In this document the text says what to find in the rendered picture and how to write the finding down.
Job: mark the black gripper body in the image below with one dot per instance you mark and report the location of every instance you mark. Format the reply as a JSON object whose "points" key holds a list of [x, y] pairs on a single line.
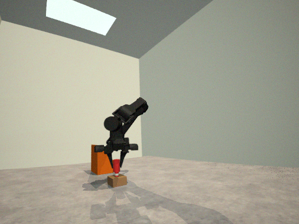
{"points": [[107, 149]]}

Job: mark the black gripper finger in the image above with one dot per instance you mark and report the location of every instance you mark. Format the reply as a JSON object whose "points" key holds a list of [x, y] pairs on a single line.
{"points": [[122, 155], [110, 158]]}

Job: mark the red marker cap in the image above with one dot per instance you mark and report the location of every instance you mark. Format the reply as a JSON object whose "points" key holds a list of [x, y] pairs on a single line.
{"points": [[116, 165]]}

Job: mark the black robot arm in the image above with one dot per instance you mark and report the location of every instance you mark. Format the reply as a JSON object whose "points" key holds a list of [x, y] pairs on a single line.
{"points": [[126, 114]]}

